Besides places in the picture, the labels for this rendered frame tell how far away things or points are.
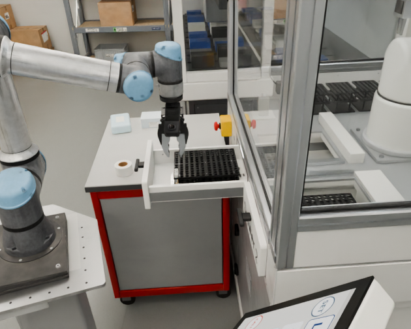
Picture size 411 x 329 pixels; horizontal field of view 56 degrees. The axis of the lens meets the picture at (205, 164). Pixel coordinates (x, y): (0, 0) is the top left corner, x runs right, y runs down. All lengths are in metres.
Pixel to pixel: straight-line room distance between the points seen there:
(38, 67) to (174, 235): 0.98
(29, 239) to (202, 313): 1.04
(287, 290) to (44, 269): 0.68
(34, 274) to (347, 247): 0.83
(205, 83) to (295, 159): 1.39
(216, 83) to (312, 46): 1.46
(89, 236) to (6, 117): 0.44
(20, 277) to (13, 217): 0.17
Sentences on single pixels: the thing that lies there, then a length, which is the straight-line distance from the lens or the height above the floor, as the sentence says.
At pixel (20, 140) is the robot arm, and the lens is 1.24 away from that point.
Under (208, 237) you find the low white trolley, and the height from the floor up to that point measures 0.44.
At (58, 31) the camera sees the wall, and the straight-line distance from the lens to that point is 5.87.
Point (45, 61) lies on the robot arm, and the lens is 1.00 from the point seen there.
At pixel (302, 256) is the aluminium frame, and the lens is 0.90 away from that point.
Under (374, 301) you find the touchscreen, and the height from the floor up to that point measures 1.19.
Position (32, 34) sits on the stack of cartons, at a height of 0.51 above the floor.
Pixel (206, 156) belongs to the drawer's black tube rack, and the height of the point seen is 0.90.
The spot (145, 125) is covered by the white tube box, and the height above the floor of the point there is 0.78.
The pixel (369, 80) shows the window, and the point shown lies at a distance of 0.73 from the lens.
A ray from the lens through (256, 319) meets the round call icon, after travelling 0.74.
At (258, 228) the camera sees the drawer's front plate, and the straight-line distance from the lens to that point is 1.03.
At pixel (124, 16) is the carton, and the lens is 5.11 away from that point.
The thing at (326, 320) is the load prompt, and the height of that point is 1.17.
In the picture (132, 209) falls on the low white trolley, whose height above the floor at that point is 0.62.
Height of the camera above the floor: 1.61
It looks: 32 degrees down
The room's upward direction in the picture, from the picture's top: 2 degrees counter-clockwise
